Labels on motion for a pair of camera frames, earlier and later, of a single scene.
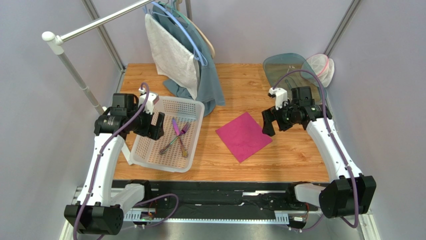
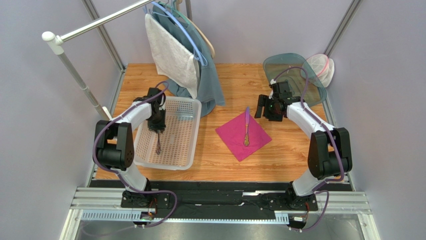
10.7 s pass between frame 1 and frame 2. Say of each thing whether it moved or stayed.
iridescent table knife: moved
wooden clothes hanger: stayed
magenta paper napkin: stayed
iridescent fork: moved
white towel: stayed
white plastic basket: stayed
